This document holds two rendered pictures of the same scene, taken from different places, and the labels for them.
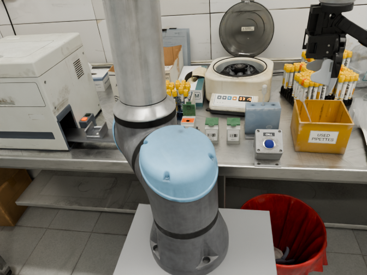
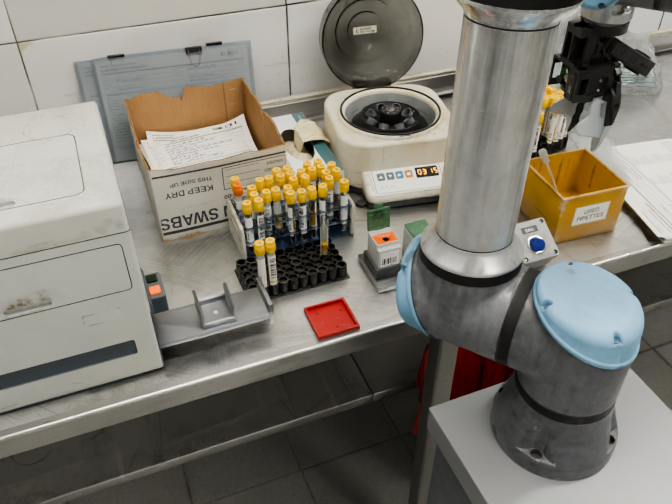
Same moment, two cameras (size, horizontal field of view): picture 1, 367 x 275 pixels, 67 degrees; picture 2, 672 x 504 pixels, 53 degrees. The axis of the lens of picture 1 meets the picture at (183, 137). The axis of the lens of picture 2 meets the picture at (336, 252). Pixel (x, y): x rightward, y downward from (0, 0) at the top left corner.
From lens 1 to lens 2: 0.57 m
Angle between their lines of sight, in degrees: 27
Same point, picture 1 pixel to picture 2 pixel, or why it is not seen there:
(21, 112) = (62, 318)
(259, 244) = (635, 394)
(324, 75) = (594, 123)
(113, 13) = (505, 128)
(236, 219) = not seen: hidden behind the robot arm
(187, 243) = (602, 423)
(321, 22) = (590, 49)
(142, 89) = (509, 224)
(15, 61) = (74, 209)
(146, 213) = (455, 417)
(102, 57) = not seen: hidden behind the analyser
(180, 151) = (602, 300)
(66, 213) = not seen: outside the picture
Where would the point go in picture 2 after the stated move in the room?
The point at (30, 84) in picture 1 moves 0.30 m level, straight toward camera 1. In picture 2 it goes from (105, 250) to (323, 334)
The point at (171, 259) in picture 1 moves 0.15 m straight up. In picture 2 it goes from (578, 457) to (612, 372)
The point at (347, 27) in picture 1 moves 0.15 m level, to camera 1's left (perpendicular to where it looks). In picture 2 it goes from (621, 53) to (553, 77)
